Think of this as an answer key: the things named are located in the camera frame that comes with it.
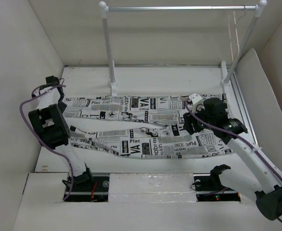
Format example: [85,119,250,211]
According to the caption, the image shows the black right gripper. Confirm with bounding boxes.
[182,103,216,135]

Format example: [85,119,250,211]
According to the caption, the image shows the newspaper print trousers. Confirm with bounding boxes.
[64,96,233,159]

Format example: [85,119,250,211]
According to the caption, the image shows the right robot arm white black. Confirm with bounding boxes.
[184,93,282,221]

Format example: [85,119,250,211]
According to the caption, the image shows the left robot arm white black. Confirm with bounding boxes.
[28,76,94,191]

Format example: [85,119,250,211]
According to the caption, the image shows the white clothes rack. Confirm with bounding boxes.
[97,0,267,96]

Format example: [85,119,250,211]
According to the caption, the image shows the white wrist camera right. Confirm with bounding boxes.
[186,93,204,113]

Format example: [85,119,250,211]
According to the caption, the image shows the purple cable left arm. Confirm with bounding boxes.
[19,83,77,200]

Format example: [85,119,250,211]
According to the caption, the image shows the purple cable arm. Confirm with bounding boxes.
[19,83,77,200]
[184,99,282,228]

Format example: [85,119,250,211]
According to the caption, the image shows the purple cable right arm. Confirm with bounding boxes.
[184,99,282,228]

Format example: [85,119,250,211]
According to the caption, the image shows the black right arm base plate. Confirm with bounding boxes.
[190,173,241,202]

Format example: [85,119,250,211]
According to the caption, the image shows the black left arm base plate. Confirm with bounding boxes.
[65,173,110,203]

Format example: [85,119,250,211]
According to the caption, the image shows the beige wire clothes hanger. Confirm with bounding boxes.
[227,5,247,62]

